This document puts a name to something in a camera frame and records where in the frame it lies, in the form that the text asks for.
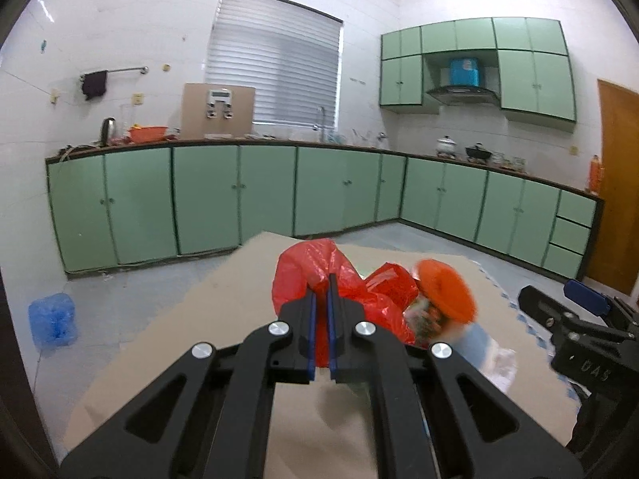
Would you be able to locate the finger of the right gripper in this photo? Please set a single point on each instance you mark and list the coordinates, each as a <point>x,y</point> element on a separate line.
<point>559,314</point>
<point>591,300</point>

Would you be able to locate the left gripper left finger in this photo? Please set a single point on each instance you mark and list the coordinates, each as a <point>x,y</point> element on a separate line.
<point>208,415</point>

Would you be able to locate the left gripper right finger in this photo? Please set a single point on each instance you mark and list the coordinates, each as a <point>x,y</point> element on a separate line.
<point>435,415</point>

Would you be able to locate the red plastic bag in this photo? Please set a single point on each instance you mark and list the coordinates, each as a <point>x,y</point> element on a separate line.
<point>384,294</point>

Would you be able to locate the green lower kitchen cabinets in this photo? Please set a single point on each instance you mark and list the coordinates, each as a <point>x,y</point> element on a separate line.
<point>120,207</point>

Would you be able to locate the green kitchen cabinets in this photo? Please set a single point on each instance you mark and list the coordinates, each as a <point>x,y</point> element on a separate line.
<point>120,207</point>
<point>526,58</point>

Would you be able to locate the green upper kitchen cabinets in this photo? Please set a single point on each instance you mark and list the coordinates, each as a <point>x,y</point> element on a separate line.
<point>526,58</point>

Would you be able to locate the brown wooden door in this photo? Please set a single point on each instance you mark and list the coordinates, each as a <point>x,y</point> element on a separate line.
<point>614,259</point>

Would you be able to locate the clear plastic wrapper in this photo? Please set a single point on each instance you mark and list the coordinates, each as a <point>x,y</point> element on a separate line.
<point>430,326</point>

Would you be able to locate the orange round lid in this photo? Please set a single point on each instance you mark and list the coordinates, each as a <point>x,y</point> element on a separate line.
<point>446,290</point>

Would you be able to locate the orange thermos bottle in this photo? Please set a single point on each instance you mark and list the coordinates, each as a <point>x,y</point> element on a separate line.
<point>595,175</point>

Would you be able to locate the black wok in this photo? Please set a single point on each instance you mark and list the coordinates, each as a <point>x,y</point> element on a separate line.
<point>478,152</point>

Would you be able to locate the white cooking pot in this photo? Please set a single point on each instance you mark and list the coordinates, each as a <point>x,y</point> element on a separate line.
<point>446,147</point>

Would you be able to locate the black range hood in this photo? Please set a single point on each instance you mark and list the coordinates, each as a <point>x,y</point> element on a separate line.
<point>459,81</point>

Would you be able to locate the orange plastic basin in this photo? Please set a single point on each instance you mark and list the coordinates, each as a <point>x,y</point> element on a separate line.
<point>143,135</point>

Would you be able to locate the brown cardboard box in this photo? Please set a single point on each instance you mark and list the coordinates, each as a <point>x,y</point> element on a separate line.
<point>216,111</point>

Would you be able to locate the black electric kettle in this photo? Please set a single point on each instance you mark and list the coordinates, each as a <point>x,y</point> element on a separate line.
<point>108,131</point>

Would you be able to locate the chrome sink faucet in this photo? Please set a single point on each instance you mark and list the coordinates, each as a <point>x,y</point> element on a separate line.
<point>320,124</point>

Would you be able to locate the metal towel bar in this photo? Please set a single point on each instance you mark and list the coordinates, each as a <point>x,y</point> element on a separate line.
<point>142,70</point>

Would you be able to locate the black hanging cloth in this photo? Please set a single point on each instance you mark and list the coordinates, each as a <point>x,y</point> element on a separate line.
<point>94,85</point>

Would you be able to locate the white window blind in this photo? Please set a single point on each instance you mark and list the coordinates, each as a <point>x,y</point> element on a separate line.
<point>290,54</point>

